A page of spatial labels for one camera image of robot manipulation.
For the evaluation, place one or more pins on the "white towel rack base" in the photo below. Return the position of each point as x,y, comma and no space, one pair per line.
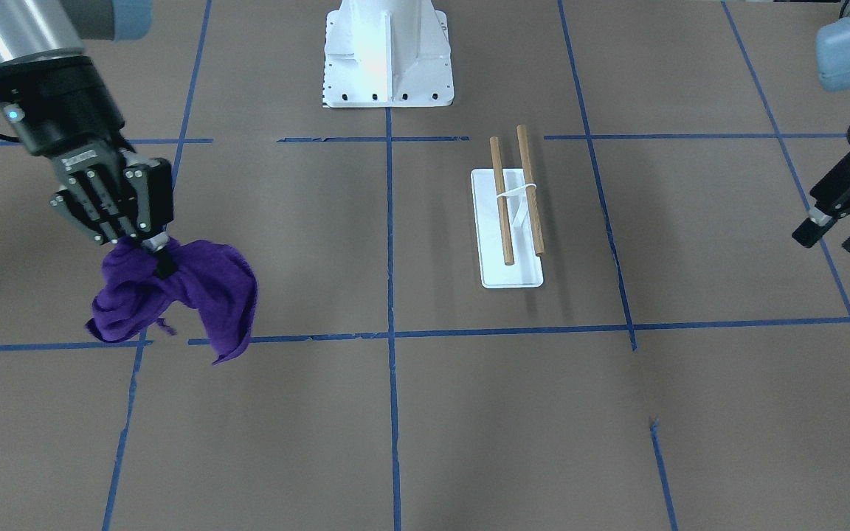
527,271

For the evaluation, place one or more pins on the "wooden rack rod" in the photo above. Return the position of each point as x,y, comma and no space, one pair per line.
502,201
525,152

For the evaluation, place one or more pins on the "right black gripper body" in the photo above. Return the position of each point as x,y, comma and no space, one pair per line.
63,110

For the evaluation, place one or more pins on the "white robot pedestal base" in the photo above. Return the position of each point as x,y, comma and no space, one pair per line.
387,54

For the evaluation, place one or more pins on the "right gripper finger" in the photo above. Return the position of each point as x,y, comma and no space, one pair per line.
99,199
152,184

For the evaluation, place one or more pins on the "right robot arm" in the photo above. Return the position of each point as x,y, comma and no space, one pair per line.
33,30

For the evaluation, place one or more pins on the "purple towel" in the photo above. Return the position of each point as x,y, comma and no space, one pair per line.
213,279

